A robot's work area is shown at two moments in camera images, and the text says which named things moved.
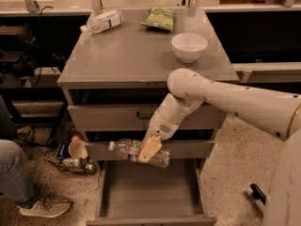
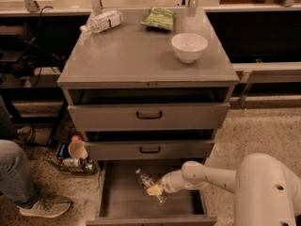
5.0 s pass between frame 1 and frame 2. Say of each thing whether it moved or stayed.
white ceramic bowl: stayed
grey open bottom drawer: stayed
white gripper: moved
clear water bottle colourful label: moved
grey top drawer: stayed
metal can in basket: stayed
